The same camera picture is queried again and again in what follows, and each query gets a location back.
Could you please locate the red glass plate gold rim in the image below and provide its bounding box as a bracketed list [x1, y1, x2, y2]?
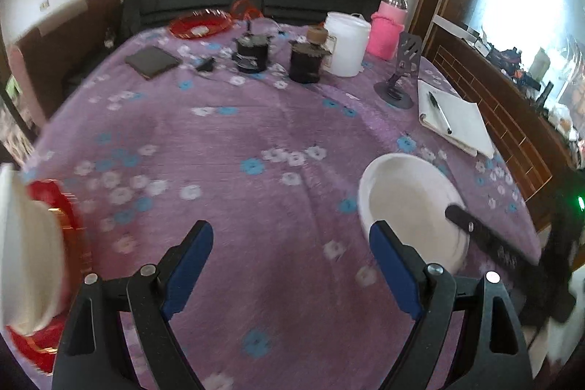
[8, 180, 93, 373]

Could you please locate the large white paper bowl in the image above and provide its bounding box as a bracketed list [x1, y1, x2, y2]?
[0, 164, 65, 336]

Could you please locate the white notebook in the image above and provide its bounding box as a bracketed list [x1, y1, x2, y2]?
[417, 79, 495, 159]

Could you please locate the small red glass plate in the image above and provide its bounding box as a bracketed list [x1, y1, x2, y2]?
[168, 8, 234, 40]

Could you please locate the red cable loop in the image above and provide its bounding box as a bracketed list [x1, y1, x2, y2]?
[230, 0, 262, 20]

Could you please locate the black smartphone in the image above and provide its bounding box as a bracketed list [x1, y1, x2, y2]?
[125, 46, 182, 81]

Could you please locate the black cylindrical motor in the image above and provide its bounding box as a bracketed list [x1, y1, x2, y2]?
[233, 22, 275, 74]

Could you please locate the bottle with pink knitted sleeve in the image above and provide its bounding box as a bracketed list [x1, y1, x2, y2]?
[368, 0, 409, 61]

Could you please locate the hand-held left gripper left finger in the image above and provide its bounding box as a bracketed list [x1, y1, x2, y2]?
[52, 220, 215, 390]

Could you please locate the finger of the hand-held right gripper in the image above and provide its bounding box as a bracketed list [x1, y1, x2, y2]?
[445, 204, 541, 268]

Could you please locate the brown upholstered chair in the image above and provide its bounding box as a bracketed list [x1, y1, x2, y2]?
[7, 0, 122, 130]

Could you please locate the black phone stand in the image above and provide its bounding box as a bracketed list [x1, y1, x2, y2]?
[374, 32, 423, 111]

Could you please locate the purple floral tablecloth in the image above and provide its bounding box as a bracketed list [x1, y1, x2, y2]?
[9, 18, 544, 390]

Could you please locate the wooden sideboard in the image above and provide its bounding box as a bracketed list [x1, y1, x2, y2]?
[418, 18, 577, 232]

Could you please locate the dark jar with brown lid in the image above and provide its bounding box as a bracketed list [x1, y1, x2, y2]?
[288, 27, 332, 84]

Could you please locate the white plastic tub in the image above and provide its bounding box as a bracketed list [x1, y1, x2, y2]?
[324, 12, 372, 77]

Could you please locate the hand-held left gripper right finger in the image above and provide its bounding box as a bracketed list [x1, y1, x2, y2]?
[369, 220, 534, 390]

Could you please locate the black pen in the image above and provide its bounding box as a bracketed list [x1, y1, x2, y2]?
[428, 92, 453, 136]

